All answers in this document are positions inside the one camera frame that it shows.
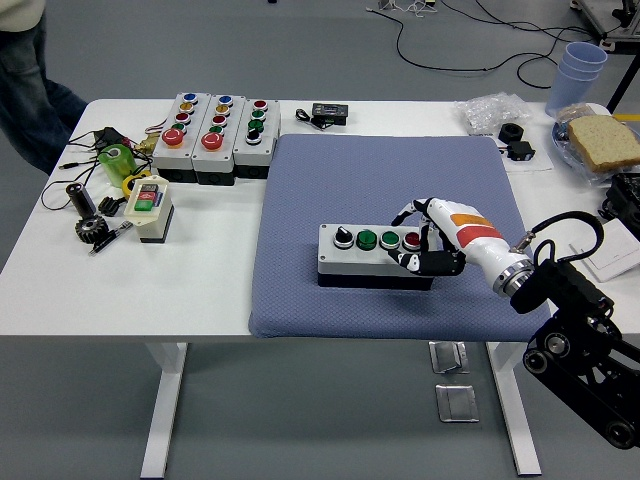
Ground stack of blue cups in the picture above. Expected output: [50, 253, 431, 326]
[544, 42, 609, 119]

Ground white start-stop switch box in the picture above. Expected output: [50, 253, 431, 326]
[123, 173, 175, 245]

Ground clear plastic bag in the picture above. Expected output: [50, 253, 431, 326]
[454, 92, 532, 137]

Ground black metal gear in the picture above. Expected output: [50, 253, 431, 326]
[74, 215, 110, 245]

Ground white floor cables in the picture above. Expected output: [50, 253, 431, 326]
[367, 0, 437, 17]

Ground black metal cylinder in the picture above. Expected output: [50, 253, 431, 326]
[65, 182, 97, 220]

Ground metal floor outlet box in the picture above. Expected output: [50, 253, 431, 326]
[434, 383, 480, 424]
[428, 341, 471, 375]

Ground black floor cable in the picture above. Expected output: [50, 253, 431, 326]
[396, 0, 609, 89]

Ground person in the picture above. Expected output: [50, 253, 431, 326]
[0, 0, 89, 176]

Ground blue-grey padded mat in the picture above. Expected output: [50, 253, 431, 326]
[248, 132, 551, 344]

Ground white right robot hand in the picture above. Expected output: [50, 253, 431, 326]
[383, 196, 525, 285]

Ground aluminium frame stand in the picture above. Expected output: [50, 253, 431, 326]
[569, 0, 640, 114]

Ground slice of bread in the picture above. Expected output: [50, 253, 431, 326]
[566, 114, 640, 174]

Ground yellow tape roll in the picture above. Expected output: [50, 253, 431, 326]
[121, 170, 153, 196]

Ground small black servo motor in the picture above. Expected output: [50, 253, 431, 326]
[506, 141, 535, 163]

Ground black metal pen tool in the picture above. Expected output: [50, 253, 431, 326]
[88, 220, 135, 257]

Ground black plug with cord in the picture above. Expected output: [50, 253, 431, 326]
[293, 107, 331, 132]

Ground white paper sheet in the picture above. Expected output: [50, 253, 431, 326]
[494, 135, 555, 174]

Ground black mechanical device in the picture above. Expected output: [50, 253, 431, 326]
[597, 172, 640, 226]

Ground white wall switch panel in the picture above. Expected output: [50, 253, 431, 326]
[582, 219, 640, 284]

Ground thin black jack cable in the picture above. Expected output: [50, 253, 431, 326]
[40, 130, 151, 211]

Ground black power adapter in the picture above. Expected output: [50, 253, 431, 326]
[94, 127, 132, 151]

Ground small black digital meter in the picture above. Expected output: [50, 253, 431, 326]
[310, 102, 351, 126]

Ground grey five-button control box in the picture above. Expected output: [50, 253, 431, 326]
[192, 93, 247, 186]
[151, 92, 212, 184]

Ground blue plate in clear wrap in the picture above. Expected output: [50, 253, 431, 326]
[551, 103, 640, 189]

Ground green tape roll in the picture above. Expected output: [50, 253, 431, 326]
[97, 143, 137, 189]

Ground grey four-button control box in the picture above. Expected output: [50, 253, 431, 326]
[317, 223, 435, 291]
[232, 97, 281, 179]

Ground white table leg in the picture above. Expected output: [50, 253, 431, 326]
[485, 341, 543, 476]
[139, 342, 190, 480]

